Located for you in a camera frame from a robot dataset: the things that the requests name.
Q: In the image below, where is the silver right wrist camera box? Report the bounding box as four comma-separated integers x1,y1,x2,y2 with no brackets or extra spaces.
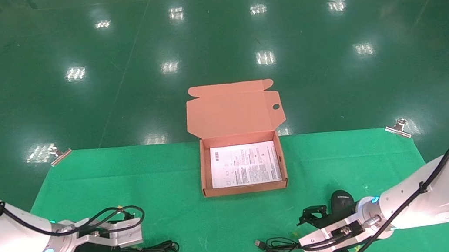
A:
297,220,368,252

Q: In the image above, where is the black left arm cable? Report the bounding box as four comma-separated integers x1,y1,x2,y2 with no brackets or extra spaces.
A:
0,151,147,249

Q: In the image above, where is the metal mat clip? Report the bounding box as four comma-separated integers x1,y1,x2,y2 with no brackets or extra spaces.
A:
48,144,74,167
383,118,412,141

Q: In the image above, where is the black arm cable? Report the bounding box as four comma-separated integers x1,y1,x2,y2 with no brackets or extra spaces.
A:
299,134,449,252
0,151,147,249

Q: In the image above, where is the green table mat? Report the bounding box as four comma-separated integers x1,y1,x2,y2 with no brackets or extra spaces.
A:
0,97,449,252

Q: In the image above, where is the open brown cardboard box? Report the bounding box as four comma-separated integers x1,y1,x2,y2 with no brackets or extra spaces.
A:
182,75,294,200

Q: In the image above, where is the white printed instruction sheet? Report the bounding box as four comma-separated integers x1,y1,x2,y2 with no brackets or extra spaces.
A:
207,138,283,190

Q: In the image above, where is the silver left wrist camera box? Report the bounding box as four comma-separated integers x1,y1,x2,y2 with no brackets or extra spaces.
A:
73,219,144,252

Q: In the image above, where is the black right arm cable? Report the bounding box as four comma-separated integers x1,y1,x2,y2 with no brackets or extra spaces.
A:
299,134,449,252

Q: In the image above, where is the black wired computer mouse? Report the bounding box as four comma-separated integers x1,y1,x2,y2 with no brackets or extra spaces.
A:
249,188,360,252

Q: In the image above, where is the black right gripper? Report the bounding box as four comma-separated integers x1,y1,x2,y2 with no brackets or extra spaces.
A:
295,200,363,252

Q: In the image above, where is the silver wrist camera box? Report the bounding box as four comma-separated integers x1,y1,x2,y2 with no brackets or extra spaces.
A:
297,220,368,252
73,219,144,252

